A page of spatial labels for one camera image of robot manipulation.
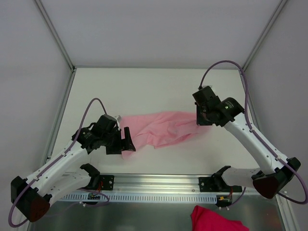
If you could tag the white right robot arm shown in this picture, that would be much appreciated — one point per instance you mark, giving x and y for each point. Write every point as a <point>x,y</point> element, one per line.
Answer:
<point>274,170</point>

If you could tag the white slotted cable duct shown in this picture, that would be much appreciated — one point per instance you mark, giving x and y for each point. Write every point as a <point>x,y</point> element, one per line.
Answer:
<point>142,198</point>

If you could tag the left aluminium frame post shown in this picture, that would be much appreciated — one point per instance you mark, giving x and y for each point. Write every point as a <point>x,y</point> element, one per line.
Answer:
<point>47,20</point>

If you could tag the aluminium front rail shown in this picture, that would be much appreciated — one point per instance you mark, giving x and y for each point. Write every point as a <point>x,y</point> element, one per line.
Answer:
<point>156,183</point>

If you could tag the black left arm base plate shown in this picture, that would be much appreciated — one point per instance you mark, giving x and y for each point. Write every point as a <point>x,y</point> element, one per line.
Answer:
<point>101,183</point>

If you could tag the pink t shirt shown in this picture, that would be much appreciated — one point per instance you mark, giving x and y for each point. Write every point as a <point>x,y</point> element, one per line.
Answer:
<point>160,130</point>

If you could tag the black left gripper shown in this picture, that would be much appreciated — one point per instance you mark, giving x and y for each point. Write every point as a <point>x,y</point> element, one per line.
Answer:
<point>118,143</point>

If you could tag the right aluminium frame post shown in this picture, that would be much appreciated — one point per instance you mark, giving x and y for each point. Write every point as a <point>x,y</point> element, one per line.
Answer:
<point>264,33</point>

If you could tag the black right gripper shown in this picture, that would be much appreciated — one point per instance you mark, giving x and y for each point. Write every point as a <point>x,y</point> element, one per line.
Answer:
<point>202,118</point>

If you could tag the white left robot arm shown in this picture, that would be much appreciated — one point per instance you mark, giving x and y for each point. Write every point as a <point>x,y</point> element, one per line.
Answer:
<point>70,170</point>

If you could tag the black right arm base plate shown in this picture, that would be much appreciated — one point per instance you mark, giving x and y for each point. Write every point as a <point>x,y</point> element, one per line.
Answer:
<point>216,185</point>

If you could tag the red t shirt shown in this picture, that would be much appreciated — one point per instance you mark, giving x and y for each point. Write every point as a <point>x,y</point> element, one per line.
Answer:
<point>204,219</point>

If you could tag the aluminium frame post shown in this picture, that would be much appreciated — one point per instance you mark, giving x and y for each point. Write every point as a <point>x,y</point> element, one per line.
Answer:
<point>47,20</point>
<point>264,33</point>

